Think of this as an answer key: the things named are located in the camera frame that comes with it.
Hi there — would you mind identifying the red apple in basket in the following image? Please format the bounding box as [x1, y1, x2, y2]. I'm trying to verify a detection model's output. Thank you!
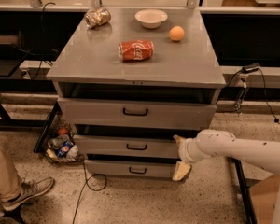
[57, 127, 69, 135]

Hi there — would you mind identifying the black table leg left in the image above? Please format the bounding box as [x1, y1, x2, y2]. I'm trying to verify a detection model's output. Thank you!
[33, 103, 60, 153]

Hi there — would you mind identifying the white bowl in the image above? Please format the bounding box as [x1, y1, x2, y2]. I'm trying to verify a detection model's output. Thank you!
[134, 9, 168, 29]

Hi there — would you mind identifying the grey top drawer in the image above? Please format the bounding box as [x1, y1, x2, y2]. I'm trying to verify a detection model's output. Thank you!
[58, 98, 217, 130]

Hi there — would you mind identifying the black power adapter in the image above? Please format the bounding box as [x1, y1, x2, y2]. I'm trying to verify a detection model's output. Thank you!
[242, 63, 260, 74]

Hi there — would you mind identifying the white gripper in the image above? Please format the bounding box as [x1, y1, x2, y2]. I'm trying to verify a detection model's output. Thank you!
[172, 134, 203, 181]

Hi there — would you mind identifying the grey sneaker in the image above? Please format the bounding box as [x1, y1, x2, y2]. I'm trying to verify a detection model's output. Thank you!
[2, 177, 54, 211]

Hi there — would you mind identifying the black metal frame right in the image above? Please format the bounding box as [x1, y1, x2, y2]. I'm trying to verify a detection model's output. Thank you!
[231, 158, 257, 224]

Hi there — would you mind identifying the orange fruit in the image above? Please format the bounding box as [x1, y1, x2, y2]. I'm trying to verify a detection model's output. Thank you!
[169, 26, 185, 42]

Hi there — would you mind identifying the crumpled silver snack bag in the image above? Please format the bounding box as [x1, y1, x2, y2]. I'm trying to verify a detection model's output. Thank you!
[84, 7, 111, 29]

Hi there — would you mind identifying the red cola can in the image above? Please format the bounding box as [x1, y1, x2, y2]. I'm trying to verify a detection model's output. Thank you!
[119, 40, 154, 61]

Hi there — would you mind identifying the black floor cable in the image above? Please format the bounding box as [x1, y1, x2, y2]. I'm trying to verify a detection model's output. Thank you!
[71, 161, 108, 224]

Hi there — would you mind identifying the black adapter cable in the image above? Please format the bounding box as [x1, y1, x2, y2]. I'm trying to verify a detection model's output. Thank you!
[257, 68, 280, 129]

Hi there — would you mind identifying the blue pepsi can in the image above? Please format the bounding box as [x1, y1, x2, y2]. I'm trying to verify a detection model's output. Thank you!
[55, 141, 73, 158]

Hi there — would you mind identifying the cardboard box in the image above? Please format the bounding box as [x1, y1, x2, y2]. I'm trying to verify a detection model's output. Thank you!
[249, 175, 280, 224]

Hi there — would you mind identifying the grey drawer cabinet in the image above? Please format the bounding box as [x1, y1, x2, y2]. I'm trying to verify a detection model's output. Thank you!
[46, 7, 227, 183]

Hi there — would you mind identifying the beige trouser leg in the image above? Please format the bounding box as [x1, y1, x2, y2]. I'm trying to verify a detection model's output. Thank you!
[0, 146, 21, 203]

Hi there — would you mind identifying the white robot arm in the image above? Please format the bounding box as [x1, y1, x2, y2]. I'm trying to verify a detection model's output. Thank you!
[172, 129, 280, 224]

